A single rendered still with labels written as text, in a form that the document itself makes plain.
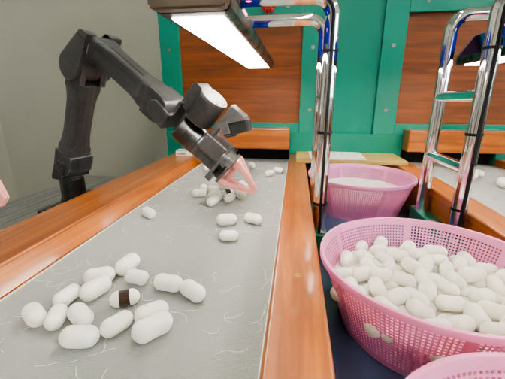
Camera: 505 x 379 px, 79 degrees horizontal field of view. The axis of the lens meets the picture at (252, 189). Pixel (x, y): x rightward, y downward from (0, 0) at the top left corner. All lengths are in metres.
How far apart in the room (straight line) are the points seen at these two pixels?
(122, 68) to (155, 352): 0.56
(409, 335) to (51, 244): 0.46
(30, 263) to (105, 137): 1.94
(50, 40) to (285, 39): 1.81
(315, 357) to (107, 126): 2.22
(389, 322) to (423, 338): 0.03
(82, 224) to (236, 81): 0.75
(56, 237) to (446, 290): 0.53
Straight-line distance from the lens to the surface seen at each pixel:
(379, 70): 1.14
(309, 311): 0.31
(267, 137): 1.05
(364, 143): 1.14
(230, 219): 0.54
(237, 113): 0.60
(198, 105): 0.59
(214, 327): 0.33
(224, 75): 1.14
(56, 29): 2.56
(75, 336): 0.33
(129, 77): 0.71
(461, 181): 0.63
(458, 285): 0.46
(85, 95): 0.85
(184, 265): 0.43
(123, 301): 0.37
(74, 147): 0.90
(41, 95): 2.66
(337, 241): 0.48
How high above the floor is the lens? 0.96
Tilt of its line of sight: 17 degrees down
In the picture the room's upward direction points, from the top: straight up
